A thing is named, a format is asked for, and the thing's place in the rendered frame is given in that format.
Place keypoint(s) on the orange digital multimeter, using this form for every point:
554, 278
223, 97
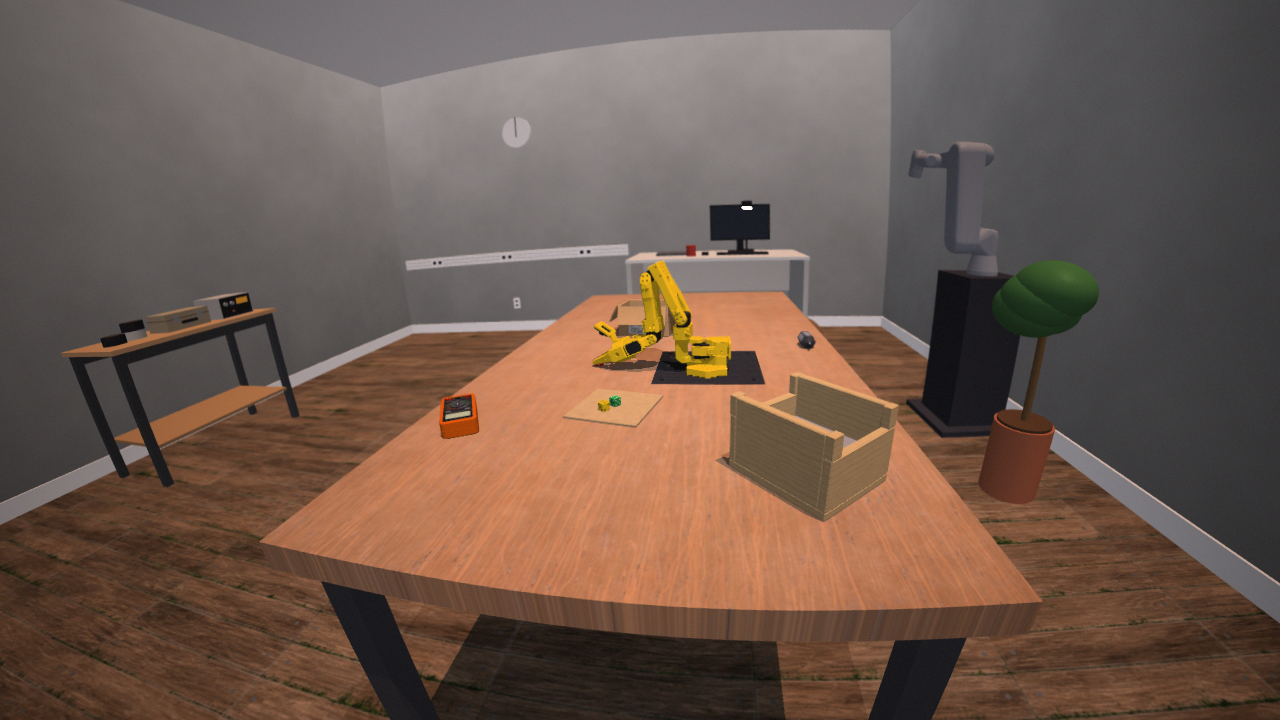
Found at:
458, 416

